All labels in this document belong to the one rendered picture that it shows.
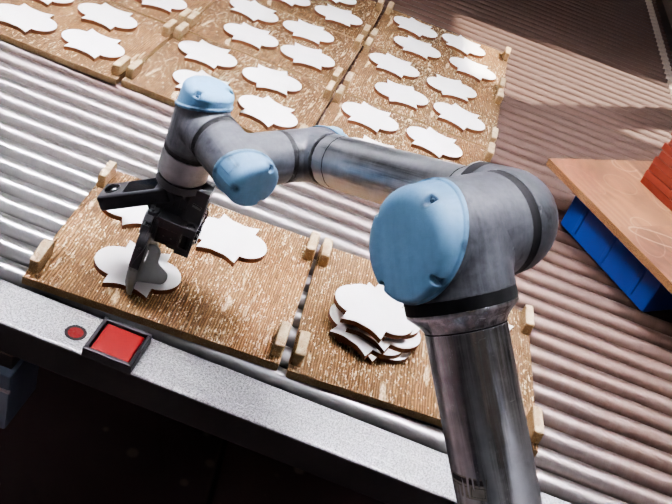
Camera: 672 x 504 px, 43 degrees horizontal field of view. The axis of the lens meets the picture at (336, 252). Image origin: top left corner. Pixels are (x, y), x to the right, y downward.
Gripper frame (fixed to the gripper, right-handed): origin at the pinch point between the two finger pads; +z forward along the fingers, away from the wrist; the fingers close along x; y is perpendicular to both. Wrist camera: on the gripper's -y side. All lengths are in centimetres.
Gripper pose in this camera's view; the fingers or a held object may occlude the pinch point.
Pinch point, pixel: (138, 269)
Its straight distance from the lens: 141.4
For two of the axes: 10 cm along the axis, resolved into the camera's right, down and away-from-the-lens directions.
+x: 1.6, -5.5, 8.2
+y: 9.2, 3.8, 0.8
